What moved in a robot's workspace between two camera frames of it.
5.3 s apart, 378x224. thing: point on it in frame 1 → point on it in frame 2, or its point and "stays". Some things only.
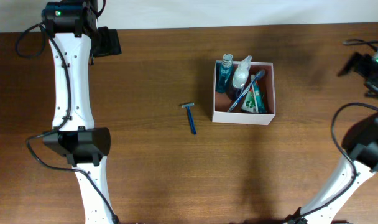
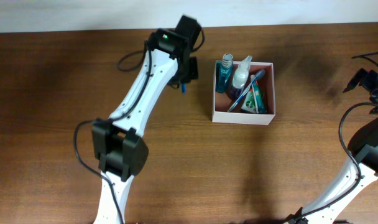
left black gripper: [111, 42] → [192, 69]
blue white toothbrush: [260, 74] stays
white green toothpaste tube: [260, 97] stays
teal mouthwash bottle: [224, 73] stays
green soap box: [250, 101] stays
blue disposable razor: [188, 106] → [183, 88]
